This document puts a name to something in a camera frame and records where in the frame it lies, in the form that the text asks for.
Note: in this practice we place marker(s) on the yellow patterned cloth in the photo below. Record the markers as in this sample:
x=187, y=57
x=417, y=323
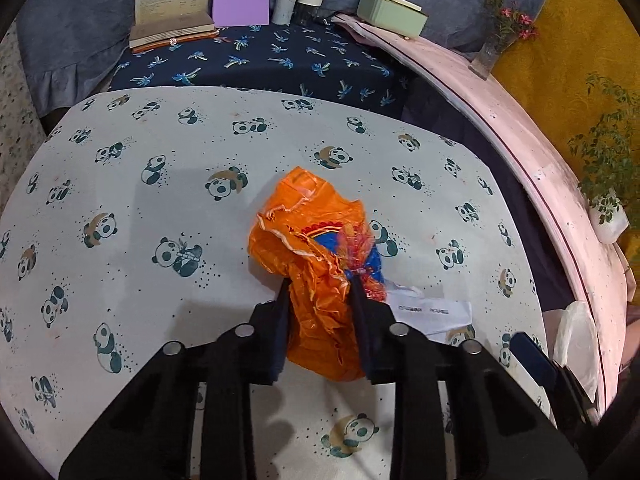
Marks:
x=575, y=20

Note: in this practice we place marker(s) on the white plastic bag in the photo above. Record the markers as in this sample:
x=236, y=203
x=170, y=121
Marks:
x=575, y=330

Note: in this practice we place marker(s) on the white printed paper slip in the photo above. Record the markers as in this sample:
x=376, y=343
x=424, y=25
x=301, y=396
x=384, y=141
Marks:
x=430, y=312

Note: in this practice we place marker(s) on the grey-blue ruffled cloth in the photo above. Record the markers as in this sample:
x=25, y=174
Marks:
x=75, y=25

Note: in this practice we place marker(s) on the pink curved board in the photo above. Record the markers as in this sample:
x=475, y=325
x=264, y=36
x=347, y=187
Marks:
x=540, y=160

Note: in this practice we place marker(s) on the green tissue box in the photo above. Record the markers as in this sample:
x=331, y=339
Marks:
x=390, y=15

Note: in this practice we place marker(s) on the navy palm print cloth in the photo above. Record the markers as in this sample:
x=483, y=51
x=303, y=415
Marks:
x=280, y=65

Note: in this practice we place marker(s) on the orange plastic bag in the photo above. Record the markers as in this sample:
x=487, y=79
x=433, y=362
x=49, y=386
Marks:
x=320, y=310

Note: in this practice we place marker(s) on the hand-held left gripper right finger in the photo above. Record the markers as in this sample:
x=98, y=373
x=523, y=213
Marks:
x=359, y=310

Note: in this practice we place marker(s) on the dark purple cloth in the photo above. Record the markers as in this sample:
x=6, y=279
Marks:
x=500, y=160

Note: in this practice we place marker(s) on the green potted plant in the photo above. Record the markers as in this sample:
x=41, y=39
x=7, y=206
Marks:
x=607, y=160

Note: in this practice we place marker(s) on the glass vase with flowers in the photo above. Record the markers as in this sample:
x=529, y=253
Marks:
x=492, y=50

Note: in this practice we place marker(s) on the panda print tablecloth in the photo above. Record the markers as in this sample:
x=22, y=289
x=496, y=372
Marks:
x=150, y=200

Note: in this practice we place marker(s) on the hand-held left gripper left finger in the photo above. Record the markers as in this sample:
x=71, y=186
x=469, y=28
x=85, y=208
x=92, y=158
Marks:
x=282, y=320

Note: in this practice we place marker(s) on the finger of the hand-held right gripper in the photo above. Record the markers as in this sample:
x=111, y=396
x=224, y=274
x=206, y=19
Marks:
x=575, y=395
x=535, y=365

